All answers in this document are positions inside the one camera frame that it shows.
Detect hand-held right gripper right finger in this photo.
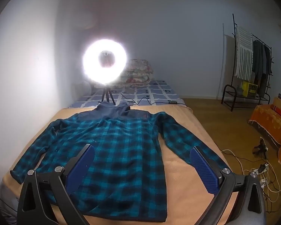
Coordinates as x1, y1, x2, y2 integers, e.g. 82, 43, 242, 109
189, 146, 267, 225

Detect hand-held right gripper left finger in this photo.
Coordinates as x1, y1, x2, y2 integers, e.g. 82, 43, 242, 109
17, 144, 95, 225

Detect teal plaid fleece shirt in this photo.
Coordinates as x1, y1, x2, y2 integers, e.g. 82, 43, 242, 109
10, 101, 227, 223

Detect dark hanging clothes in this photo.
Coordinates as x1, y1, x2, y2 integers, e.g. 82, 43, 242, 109
252, 40, 272, 98

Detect black metal clothes rack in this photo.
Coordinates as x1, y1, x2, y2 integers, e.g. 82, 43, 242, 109
221, 13, 275, 112

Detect tan blanket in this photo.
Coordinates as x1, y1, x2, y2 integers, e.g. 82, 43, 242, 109
2, 104, 239, 225

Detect white power strip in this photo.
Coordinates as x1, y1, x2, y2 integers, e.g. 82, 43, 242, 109
255, 163, 270, 188

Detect black device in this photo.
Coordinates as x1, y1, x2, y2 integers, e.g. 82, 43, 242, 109
252, 139, 268, 160

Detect orange patterned cloth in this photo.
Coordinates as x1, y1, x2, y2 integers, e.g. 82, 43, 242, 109
248, 104, 281, 164

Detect blue patterned bedsheet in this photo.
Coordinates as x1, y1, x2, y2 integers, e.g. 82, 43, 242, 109
69, 80, 185, 109

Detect yellow crate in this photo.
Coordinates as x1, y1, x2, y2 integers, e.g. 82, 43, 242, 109
242, 81, 258, 98

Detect folded floral quilt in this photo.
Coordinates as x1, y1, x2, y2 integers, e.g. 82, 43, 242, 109
119, 59, 154, 86

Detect white striped towel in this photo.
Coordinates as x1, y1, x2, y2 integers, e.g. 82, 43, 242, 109
234, 26, 254, 80

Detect white cable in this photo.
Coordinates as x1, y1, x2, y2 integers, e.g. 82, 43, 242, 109
221, 149, 281, 203

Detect black cable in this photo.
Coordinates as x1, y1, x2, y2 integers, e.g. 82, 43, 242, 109
112, 90, 171, 105

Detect round ring light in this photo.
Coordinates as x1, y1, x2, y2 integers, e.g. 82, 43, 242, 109
82, 39, 127, 85

